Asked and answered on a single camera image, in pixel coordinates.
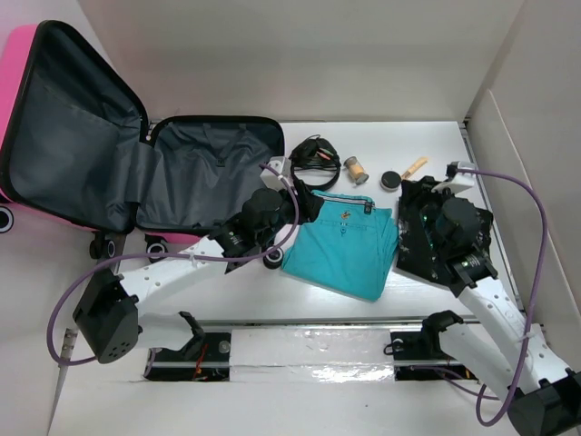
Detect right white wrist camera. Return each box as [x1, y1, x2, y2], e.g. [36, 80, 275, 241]
[431, 161, 476, 194]

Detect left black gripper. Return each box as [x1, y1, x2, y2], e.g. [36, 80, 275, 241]
[257, 181, 321, 248]

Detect pink hard-shell suitcase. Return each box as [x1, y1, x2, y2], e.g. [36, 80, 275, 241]
[1, 20, 285, 258]

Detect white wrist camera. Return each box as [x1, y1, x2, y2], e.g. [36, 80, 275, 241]
[261, 156, 292, 191]
[431, 161, 476, 194]

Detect black wired headphones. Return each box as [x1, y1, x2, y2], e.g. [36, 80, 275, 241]
[290, 134, 341, 192]

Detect beige concealer tube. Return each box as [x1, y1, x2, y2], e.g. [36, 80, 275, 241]
[401, 156, 428, 180]

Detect black lid powder jar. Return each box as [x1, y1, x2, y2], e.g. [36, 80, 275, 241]
[380, 171, 401, 192]

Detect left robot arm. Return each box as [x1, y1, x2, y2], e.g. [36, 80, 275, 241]
[73, 186, 324, 364]

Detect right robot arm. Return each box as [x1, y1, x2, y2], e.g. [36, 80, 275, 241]
[397, 176, 580, 435]

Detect clear jar with sponge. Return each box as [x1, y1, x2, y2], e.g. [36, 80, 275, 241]
[343, 156, 369, 185]

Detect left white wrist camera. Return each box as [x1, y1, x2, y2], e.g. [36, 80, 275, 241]
[261, 156, 292, 191]

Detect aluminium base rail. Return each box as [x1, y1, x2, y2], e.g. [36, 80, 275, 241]
[146, 324, 474, 384]

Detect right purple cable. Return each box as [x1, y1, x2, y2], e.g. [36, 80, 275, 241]
[458, 166, 547, 427]

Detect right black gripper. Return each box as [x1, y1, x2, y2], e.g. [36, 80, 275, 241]
[400, 175, 458, 254]

